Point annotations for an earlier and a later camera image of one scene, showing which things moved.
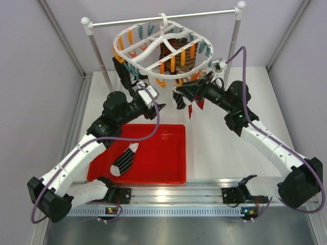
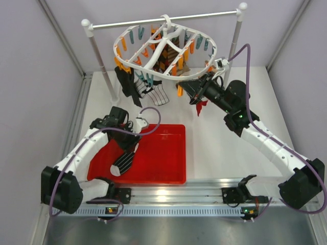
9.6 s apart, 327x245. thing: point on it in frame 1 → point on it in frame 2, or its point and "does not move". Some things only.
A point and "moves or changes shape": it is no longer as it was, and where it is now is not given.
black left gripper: x=149 y=114 → x=129 y=146
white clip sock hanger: x=162 y=48 moves or changes shape
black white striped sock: x=123 y=163 does not move
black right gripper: x=191 y=89 does not move
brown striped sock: x=189 y=62 → x=172 y=52
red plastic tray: x=160 y=158 does not move
